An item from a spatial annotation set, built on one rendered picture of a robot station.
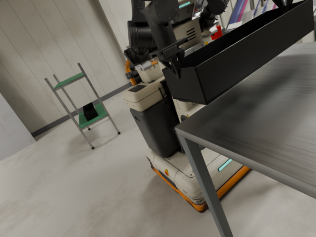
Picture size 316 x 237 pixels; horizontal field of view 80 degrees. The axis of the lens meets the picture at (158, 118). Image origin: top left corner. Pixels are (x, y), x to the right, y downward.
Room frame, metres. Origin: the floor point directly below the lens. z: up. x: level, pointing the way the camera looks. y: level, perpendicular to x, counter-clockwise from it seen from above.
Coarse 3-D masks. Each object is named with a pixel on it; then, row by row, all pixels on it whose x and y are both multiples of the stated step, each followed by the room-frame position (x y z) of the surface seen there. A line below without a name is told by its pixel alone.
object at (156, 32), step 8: (168, 24) 0.53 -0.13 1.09; (152, 32) 0.55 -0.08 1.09; (160, 32) 0.53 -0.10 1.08; (168, 32) 0.53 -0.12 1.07; (160, 40) 0.53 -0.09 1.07; (168, 40) 0.53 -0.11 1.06; (176, 40) 0.54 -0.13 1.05; (184, 40) 0.54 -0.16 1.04; (160, 48) 0.54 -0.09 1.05; (168, 48) 0.52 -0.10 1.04; (152, 56) 0.55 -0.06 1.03
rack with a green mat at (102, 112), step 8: (80, 64) 2.56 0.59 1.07; (80, 72) 3.41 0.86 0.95; (48, 80) 2.47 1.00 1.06; (56, 80) 3.29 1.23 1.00; (64, 80) 3.21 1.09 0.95; (72, 80) 2.51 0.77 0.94; (88, 80) 2.55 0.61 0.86; (56, 88) 2.46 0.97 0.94; (56, 96) 2.45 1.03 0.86; (96, 96) 2.55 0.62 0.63; (64, 104) 2.46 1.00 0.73; (72, 104) 3.29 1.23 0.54; (96, 104) 3.39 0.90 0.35; (104, 112) 2.69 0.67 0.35; (72, 120) 2.45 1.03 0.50; (80, 120) 2.85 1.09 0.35; (96, 120) 2.51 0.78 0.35; (112, 120) 2.55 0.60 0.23; (80, 128) 2.45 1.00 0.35; (88, 128) 3.29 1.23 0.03
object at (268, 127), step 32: (288, 64) 0.62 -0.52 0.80; (224, 96) 0.61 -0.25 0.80; (256, 96) 0.51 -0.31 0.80; (288, 96) 0.44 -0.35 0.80; (192, 128) 0.50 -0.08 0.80; (224, 128) 0.43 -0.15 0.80; (256, 128) 0.37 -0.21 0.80; (288, 128) 0.33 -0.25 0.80; (192, 160) 0.53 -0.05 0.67; (256, 160) 0.28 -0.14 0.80; (288, 160) 0.25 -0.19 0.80; (224, 224) 0.52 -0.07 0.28
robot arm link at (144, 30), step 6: (138, 30) 0.77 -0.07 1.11; (144, 30) 0.78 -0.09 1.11; (138, 36) 0.77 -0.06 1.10; (144, 36) 0.77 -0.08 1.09; (150, 36) 0.77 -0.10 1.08; (138, 42) 0.77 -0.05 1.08; (144, 42) 0.77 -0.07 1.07; (150, 42) 0.77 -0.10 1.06; (138, 48) 0.79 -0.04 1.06; (150, 48) 0.79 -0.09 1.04
